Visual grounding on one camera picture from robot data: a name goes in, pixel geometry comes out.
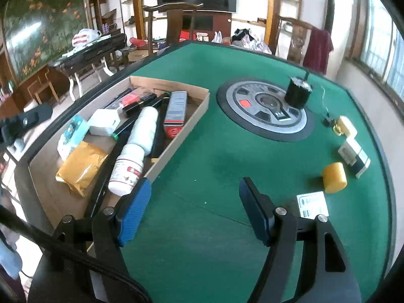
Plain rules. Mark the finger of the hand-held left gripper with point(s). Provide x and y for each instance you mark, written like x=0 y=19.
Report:
x=34 y=115

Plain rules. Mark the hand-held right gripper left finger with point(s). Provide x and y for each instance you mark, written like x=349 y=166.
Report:
x=134 y=211

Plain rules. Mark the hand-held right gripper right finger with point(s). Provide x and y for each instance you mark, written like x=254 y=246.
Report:
x=255 y=211

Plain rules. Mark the white bottle chicken label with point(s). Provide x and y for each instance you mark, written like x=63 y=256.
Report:
x=126 y=170

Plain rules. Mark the light blue tissue pack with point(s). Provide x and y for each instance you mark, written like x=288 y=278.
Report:
x=74 y=132

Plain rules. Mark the yellow foil packet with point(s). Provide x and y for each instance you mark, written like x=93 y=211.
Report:
x=82 y=167

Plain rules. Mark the cardboard box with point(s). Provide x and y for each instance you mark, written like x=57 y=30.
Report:
x=45 y=186

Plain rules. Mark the white bottle purple label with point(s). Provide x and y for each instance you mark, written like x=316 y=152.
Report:
x=143 y=129

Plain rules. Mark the black marker green cap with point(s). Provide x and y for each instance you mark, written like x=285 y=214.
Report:
x=124 y=127

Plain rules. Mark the pink item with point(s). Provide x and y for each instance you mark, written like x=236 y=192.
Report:
x=127 y=100

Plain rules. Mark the grey box red end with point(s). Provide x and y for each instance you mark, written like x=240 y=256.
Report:
x=175 y=110

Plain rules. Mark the small wooden stool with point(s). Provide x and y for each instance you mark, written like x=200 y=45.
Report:
x=41 y=86

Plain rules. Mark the white box red border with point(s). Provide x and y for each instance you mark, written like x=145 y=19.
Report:
x=312 y=203

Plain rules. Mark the black folding table white legs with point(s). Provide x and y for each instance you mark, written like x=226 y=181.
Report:
x=91 y=53

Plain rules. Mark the yellow jar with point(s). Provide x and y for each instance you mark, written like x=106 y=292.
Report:
x=334 y=176

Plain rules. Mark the white red plastic bag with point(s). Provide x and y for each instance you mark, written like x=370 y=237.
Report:
x=85 y=38

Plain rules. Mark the white and dark blue box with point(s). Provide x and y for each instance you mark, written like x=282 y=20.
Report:
x=353 y=154

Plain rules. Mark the round grey black table panel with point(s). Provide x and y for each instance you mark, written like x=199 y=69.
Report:
x=240 y=91

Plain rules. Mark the black cylindrical motor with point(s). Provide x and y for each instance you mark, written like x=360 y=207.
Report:
x=296 y=96

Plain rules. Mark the person's light blue clothing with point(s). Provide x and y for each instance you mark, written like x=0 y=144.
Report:
x=9 y=258

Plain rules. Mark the wooden chair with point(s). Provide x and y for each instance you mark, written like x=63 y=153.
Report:
x=295 y=42
x=175 y=23

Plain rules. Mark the pile of clothes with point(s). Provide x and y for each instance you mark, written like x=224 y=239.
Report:
x=252 y=41

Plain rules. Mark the maroon cloth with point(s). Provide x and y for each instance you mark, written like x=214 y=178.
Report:
x=317 y=50

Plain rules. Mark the wooden television cabinet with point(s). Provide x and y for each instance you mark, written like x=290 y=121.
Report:
x=217 y=25

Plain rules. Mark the white standing air conditioner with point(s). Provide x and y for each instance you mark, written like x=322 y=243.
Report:
x=344 y=22

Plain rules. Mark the window with metal grille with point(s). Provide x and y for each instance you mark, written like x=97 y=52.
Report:
x=378 y=38

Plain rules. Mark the large floral wall painting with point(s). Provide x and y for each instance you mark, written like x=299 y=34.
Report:
x=41 y=22

